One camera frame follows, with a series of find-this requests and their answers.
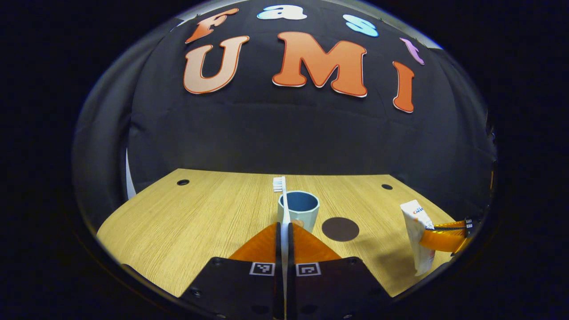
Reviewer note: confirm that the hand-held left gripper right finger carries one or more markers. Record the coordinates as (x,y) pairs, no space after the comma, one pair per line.
(290,249)

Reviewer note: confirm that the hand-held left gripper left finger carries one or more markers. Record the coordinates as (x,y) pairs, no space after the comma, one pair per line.
(278,249)

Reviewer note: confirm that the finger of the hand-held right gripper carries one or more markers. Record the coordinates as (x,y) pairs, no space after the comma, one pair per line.
(444,240)
(451,224)

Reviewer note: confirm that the white toothpaste tube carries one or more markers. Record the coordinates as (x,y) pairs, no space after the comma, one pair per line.
(418,222)

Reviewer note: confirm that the pale blue cup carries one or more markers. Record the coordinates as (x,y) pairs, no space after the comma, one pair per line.
(306,215)

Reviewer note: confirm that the dark brown round coaster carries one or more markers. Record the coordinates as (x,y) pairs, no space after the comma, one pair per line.
(340,229)

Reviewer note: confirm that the white toothbrush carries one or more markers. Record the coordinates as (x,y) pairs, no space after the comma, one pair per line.
(278,183)

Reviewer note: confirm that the wooden desktop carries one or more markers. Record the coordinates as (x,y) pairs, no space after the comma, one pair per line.
(178,231)

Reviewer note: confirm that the dark side cloth panel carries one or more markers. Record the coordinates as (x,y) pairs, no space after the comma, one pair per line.
(471,133)
(102,133)

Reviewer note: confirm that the black backdrop cloth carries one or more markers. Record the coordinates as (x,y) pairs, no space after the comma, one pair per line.
(289,133)

